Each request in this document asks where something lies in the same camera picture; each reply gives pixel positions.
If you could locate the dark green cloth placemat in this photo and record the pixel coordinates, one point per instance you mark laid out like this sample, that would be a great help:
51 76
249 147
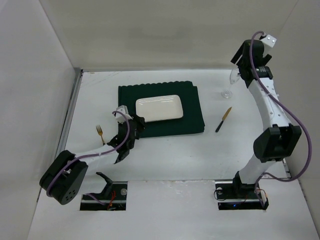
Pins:
192 121

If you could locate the white rectangular plate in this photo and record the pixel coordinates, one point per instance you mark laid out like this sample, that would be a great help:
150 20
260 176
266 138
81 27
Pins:
159 108

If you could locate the clear champagne flute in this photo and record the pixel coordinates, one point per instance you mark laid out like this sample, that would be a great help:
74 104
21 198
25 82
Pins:
233 78

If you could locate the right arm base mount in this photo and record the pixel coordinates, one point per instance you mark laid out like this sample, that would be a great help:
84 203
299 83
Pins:
227 198

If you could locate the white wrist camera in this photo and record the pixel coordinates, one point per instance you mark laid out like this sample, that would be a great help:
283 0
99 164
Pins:
268 41
122 114

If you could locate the gold fork dark handle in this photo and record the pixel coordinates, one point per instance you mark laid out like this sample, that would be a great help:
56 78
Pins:
100 133

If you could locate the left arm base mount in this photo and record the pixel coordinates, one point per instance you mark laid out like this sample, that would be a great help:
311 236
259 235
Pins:
113 196

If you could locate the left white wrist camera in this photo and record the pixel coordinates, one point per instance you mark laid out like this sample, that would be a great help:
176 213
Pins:
122 114

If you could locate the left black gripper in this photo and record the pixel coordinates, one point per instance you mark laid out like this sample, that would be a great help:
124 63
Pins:
136 125

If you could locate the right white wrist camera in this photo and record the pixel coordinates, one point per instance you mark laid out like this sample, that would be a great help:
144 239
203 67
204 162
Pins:
268 41

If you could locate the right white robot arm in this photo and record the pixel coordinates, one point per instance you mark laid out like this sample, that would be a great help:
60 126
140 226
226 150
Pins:
242 180

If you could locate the gold knife black handle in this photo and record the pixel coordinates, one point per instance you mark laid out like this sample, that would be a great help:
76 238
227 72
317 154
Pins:
223 119

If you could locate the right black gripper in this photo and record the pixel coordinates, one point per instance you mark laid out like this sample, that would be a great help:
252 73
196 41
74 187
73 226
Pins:
240 55

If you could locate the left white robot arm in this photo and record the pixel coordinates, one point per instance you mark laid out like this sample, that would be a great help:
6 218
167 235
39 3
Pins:
64 177

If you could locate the left aluminium table rail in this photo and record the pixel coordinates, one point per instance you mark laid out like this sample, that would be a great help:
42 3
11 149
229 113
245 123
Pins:
69 113

